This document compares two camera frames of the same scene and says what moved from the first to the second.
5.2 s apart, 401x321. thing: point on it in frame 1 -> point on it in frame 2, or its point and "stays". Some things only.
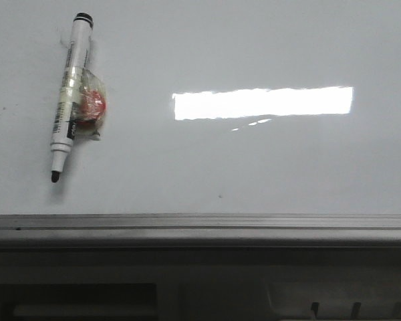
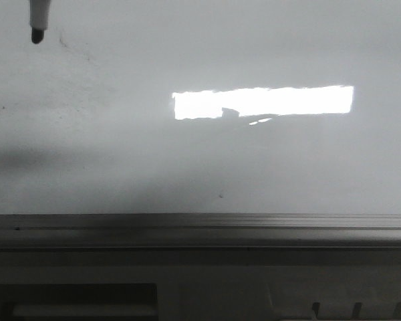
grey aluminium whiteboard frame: x=19 y=231 stays
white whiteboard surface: x=214 y=108 stays
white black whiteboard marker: x=63 y=134 -> x=39 y=17
